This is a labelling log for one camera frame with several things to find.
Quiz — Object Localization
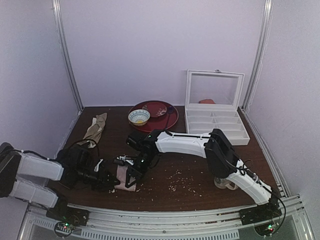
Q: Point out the pink and cream underwear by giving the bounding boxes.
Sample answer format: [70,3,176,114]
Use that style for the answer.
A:
[114,165,137,192]

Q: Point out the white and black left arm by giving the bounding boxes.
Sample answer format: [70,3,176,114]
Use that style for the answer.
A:
[0,142,120,208]

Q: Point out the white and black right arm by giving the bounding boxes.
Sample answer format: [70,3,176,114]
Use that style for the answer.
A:
[113,128,280,212]

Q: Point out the black striped garment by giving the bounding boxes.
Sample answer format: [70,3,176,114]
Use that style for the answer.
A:
[58,178,77,190]

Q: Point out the beige crumpled cloth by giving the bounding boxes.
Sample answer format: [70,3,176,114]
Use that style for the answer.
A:
[77,112,108,149]

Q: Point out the yellow and blue patterned bowl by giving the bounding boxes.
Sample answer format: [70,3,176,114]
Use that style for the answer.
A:
[128,109,151,126]

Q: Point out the red round lacquer tray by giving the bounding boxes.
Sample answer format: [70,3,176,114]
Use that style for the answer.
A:
[127,100,179,133]

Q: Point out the small red floral dish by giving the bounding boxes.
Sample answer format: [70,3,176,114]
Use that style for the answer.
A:
[142,102,167,118]

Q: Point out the purple spoon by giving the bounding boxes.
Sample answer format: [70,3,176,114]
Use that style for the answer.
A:
[164,106,175,130]

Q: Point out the beige mug with blue design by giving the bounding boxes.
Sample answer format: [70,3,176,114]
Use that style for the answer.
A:
[214,177,238,191]

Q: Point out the red object behind box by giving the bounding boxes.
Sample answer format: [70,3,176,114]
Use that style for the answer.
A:
[198,98,215,104]

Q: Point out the white compartment box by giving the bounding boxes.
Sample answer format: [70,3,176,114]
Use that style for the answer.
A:
[184,69,250,146]

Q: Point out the aluminium front rail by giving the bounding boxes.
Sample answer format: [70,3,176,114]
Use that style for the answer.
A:
[17,193,316,240]

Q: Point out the right aluminium frame post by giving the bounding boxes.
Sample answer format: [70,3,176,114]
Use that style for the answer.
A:
[242,0,274,112]

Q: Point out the aluminium frame post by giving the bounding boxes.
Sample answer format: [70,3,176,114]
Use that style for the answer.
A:
[242,0,274,112]
[51,0,84,112]

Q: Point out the left aluminium frame post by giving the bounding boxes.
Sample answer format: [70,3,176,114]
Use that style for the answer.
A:
[51,0,84,112]

